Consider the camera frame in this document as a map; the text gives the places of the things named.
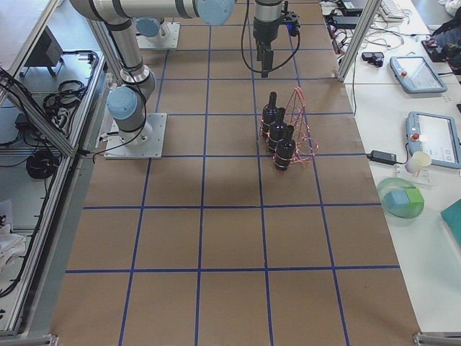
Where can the teal book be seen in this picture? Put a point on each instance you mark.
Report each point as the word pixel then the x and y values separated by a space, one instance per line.
pixel 452 217

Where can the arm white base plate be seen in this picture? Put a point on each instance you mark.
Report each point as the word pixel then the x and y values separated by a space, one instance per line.
pixel 148 144
pixel 169 43

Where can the copper wire wine rack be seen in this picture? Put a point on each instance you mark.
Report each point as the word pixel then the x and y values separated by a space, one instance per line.
pixel 305 146

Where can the dark wine bottle in rack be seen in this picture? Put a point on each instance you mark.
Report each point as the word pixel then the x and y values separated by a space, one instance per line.
pixel 269 113

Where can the blue teach pendant far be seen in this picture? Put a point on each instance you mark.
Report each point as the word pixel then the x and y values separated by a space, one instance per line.
pixel 416 75

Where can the black power brick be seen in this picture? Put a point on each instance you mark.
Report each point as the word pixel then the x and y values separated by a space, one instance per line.
pixel 382 157

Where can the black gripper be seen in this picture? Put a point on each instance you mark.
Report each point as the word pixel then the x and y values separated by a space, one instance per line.
pixel 263 33

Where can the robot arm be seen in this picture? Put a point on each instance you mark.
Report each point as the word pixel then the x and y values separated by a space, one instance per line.
pixel 118 17
pixel 152 28

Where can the green bowl with blocks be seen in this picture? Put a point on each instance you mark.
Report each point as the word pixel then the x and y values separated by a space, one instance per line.
pixel 400 197

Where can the white paper cup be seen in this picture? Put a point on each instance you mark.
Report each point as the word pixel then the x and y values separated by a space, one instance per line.
pixel 418 161

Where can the blue teach pendant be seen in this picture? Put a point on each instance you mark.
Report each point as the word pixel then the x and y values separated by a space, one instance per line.
pixel 416 75
pixel 436 135

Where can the dark wine bottle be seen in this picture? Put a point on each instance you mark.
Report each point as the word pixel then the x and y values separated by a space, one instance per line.
pixel 269 113
pixel 276 130

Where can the blue teach pendant near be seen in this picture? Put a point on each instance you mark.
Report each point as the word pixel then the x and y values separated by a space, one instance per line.
pixel 436 135

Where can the aluminium frame post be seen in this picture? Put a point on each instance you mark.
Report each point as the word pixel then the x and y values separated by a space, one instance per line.
pixel 361 30

